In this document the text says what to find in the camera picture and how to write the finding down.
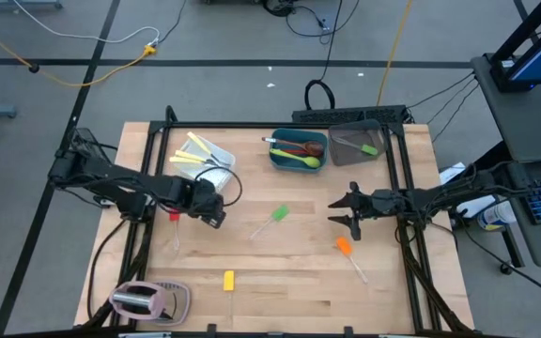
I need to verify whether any green spatula clear handle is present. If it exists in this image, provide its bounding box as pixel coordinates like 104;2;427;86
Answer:
333;135;379;157
249;204;291;241

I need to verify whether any black floor cable bundle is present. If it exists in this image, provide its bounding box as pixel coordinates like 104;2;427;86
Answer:
261;0;362;46

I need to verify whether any brown wooden spoon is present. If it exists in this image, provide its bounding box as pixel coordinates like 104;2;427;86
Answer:
261;136;325;158

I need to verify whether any teal plastic bin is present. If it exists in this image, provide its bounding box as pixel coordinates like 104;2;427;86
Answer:
269;128;330;174

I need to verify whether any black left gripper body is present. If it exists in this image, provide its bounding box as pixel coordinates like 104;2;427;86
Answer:
186;177;227;230

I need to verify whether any lime green silicone spoon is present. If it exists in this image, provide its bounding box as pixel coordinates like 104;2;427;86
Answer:
270;147;322;170

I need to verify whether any black perforated power box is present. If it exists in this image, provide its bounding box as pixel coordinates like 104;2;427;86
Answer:
291;104;409;125

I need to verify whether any mauve oval plastic basket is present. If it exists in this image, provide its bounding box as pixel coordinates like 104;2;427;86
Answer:
150;279;193;328

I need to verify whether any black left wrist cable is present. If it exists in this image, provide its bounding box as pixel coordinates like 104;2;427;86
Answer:
193;165;244;208

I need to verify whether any grey translucent plastic bin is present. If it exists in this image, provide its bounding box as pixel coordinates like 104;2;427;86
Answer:
328;118;388;167

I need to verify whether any silver metal cylinder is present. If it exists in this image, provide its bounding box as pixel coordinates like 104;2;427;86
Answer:
112;291;152;310

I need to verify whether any black power cable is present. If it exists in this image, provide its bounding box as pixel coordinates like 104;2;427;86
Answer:
303;0;345;112

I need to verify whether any yellow floor extension cable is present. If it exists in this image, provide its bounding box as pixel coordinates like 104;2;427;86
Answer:
0;15;158;88

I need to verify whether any white cylindrical can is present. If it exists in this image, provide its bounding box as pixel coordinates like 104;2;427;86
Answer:
476;200;518;232

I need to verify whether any red spatula clear handle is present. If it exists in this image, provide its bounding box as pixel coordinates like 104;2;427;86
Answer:
168;211;181;253

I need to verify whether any grey desk cart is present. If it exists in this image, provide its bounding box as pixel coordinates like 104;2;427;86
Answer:
470;53;541;269

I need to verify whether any black monitor stand post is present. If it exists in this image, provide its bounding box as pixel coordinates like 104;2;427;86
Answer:
488;0;541;94

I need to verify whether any white plastic bin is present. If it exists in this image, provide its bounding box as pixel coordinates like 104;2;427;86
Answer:
175;135;237;190

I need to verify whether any white floor cable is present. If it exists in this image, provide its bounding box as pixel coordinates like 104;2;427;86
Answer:
11;0;161;46

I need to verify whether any yellow spatula clear handle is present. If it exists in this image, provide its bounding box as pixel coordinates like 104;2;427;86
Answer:
223;269;236;326

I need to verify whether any black metal table frame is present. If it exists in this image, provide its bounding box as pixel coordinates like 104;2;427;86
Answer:
82;105;476;335

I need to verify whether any white paper sheet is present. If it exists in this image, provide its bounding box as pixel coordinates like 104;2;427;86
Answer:
439;161;484;218

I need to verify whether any yellow power cable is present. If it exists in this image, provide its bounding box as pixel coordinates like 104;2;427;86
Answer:
376;0;414;107

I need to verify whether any orange spatula clear handle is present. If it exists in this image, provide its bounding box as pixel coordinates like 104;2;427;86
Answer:
335;236;370;285

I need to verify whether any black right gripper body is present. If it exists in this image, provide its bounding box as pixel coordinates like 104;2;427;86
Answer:
348;181;396;241

